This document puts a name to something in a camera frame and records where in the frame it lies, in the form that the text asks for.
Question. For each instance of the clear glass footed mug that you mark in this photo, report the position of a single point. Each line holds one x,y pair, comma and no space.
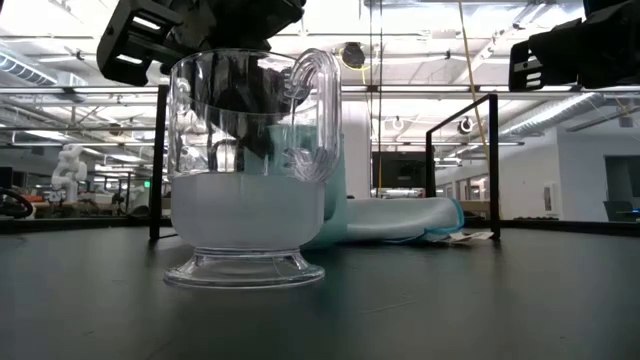
245,215

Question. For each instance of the black round ceiling device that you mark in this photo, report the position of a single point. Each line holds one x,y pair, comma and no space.
353,55

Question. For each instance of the white cloth teal trim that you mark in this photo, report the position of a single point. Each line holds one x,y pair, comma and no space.
400,217

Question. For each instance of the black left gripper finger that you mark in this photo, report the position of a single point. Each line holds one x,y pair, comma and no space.
257,100

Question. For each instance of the white wall dispenser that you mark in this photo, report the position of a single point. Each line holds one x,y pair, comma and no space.
550,199

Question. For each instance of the black metal shelf frame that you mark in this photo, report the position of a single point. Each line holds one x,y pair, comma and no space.
494,165

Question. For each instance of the black wall screen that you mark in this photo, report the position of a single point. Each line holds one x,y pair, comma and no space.
400,170

